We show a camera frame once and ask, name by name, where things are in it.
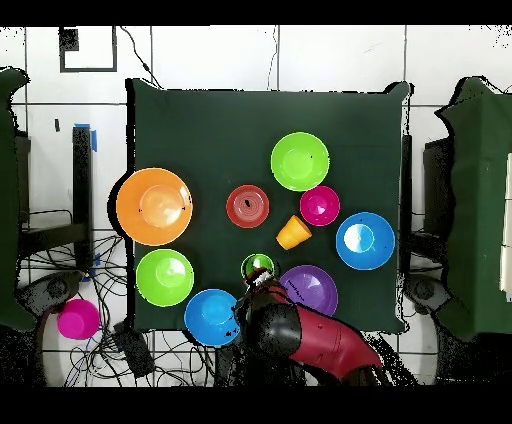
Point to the green plastic cup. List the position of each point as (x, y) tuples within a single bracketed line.
[(258, 262)]

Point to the orange plastic cup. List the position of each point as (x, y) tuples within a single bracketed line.
[(294, 234)]

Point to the purple plastic bowl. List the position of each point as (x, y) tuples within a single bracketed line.
[(320, 288)]

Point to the blue plastic bowl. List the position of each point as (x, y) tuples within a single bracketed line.
[(210, 318), (376, 252)]

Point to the red-orange plastic bowl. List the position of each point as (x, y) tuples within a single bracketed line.
[(248, 206)]

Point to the pink plastic bowl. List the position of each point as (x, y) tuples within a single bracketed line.
[(320, 206)]

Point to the green plastic bowl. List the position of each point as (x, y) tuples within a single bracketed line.
[(300, 161), (164, 278)]

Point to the large orange plastic bowl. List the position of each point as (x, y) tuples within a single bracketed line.
[(154, 206)]

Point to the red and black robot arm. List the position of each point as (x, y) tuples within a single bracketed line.
[(320, 336)]

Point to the black power brick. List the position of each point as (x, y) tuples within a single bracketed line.
[(134, 352)]

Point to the dark grey chair base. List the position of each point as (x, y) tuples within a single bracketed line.
[(424, 290), (56, 288)]

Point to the dark green table cloth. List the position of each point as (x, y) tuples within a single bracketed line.
[(240, 112)]

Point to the pink plastic cup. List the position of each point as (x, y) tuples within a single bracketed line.
[(78, 320)]

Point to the black cabinet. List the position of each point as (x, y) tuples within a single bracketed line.
[(438, 188)]

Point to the blue tape strip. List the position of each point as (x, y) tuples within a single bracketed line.
[(94, 142)]

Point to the white round stool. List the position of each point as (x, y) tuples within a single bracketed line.
[(54, 360)]

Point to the green cloth side table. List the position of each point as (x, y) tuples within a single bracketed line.
[(480, 200), (8, 200)]

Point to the black stand frame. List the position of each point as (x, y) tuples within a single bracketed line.
[(407, 200), (82, 180)]

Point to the black square floor frame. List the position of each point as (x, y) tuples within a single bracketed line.
[(68, 40)]

